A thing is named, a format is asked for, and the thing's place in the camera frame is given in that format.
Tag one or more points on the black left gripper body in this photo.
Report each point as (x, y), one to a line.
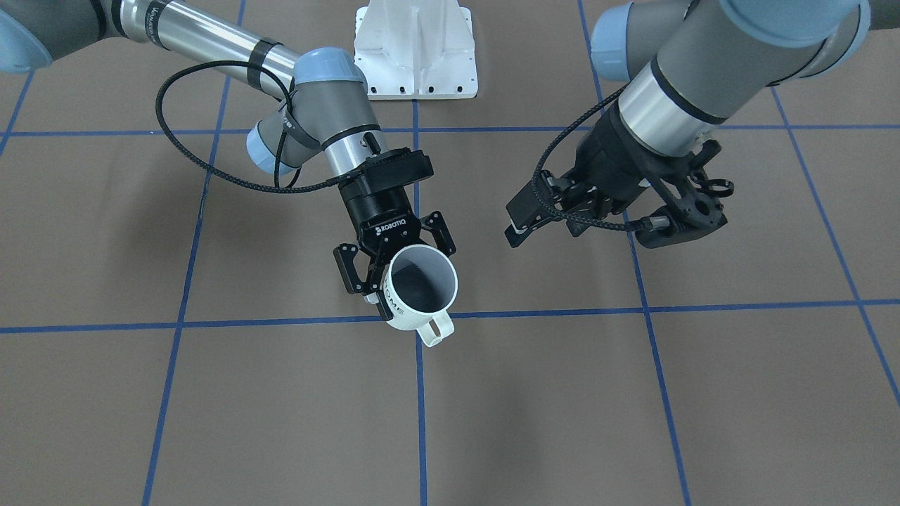
(610, 160)

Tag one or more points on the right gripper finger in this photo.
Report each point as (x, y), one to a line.
(345, 257)
(435, 224)

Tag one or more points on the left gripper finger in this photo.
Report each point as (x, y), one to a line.
(526, 214)
(592, 205)

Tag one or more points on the white HOME mug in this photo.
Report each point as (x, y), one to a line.
(422, 295)

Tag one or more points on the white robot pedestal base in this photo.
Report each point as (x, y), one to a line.
(416, 50)

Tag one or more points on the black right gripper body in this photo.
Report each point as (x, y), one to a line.
(377, 208)

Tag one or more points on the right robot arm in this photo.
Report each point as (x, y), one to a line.
(324, 132)

